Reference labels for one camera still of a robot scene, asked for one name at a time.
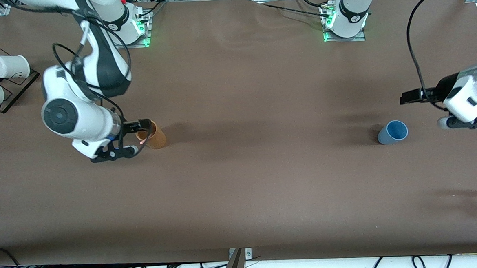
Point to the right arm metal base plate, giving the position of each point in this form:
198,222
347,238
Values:
145,30

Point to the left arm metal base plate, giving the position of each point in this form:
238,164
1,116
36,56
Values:
346,39

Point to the blue cup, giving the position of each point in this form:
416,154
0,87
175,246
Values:
395,131

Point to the silver metal bracket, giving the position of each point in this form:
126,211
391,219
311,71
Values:
248,254

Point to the brown cylindrical cup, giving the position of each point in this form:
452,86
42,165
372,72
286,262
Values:
159,140

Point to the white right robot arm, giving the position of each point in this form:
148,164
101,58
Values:
82,117

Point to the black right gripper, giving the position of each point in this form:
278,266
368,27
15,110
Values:
129,126

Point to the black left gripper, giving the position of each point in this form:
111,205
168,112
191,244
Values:
444,87

